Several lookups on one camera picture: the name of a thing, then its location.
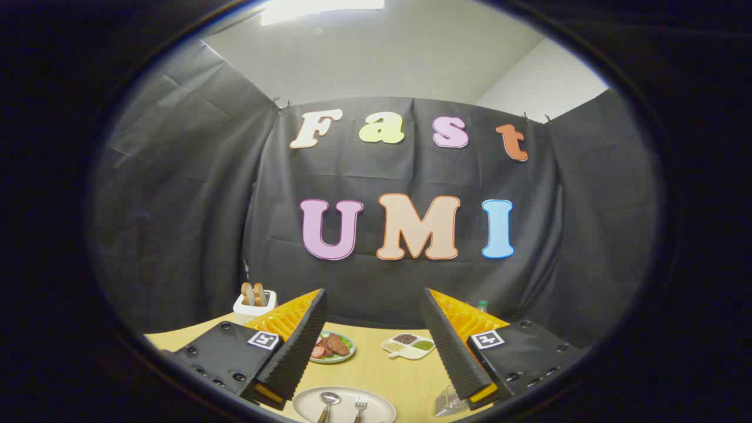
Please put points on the green food plate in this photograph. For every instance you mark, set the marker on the green food plate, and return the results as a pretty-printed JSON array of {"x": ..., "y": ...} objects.
[{"x": 346, "y": 356}]

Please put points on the white toaster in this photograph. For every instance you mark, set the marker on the white toaster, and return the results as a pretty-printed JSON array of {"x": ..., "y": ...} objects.
[{"x": 249, "y": 314}]

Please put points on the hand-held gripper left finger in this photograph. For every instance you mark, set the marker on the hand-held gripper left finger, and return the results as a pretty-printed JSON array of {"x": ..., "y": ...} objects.
[{"x": 302, "y": 346}]

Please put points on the brown meat patties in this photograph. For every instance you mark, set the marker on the brown meat patties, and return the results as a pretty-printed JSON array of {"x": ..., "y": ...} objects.
[{"x": 338, "y": 344}]

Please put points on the red tomato slices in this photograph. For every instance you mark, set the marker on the red tomato slices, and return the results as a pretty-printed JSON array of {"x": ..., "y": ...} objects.
[{"x": 318, "y": 352}]

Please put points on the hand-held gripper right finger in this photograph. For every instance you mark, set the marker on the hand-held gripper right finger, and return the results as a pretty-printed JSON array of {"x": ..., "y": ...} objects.
[{"x": 449, "y": 346}]

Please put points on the black backdrop cloth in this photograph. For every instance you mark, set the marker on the black backdrop cloth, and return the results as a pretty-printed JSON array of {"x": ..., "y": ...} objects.
[{"x": 194, "y": 205}]

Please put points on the brown toast slice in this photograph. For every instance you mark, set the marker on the brown toast slice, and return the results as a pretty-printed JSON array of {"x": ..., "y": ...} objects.
[
  {"x": 260, "y": 295},
  {"x": 247, "y": 294}
]

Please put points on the clear green-capped bottle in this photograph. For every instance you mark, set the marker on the clear green-capped bottle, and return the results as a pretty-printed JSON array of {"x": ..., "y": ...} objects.
[{"x": 482, "y": 306}]

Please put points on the white divided grain dish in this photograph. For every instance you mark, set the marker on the white divided grain dish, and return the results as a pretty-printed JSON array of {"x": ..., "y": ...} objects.
[{"x": 408, "y": 351}]

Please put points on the beige round plate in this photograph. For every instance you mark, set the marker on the beige round plate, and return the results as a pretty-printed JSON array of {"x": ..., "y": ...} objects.
[{"x": 379, "y": 406}]

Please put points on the clear plastic container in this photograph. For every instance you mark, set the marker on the clear plastic container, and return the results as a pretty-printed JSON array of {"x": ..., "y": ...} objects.
[{"x": 449, "y": 402}]

